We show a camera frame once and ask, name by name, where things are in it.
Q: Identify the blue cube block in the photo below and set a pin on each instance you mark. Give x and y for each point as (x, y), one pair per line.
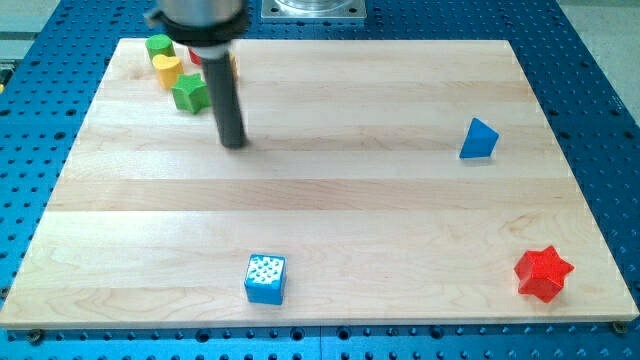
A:
(265, 279)

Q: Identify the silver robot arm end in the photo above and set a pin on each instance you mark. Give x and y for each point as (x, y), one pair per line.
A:
(200, 23)

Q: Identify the green cylinder block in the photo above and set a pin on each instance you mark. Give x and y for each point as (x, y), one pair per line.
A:
(159, 44)

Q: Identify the light wooden board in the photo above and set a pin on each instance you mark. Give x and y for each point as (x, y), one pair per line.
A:
(352, 173)

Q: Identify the blue triangular prism block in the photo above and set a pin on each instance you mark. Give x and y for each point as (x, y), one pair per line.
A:
(480, 140)

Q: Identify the yellow heart block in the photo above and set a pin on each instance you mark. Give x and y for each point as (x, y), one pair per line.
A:
(168, 69)

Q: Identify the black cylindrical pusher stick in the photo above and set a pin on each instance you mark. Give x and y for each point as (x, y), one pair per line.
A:
(221, 83)

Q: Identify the green star block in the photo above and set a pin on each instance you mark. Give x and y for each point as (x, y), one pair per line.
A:
(190, 93)

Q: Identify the red block behind pusher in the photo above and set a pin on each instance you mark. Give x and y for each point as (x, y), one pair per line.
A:
(194, 57)

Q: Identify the orange block behind pusher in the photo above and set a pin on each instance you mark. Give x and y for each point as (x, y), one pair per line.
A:
(234, 66)

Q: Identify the red star block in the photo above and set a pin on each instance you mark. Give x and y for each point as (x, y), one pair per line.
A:
(542, 273)

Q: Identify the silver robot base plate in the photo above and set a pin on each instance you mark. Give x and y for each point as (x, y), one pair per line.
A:
(313, 9)

